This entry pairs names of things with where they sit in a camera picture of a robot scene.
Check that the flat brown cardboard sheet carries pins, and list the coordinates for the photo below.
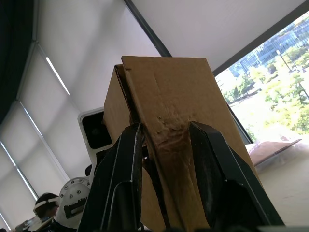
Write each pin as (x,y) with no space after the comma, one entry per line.
(272,151)

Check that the person with dark hair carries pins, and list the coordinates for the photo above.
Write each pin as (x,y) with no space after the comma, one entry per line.
(47,212)

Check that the small brown cardboard box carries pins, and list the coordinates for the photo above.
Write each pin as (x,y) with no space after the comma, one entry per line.
(173,96)

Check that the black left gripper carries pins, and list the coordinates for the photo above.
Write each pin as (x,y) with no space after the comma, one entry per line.
(102,154)

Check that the dark window frame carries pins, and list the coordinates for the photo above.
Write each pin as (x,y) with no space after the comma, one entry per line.
(149,29)

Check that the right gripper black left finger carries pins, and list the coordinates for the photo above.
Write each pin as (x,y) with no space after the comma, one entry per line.
(113,183)

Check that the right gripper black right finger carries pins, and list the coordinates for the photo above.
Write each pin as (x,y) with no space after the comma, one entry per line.
(217,174)

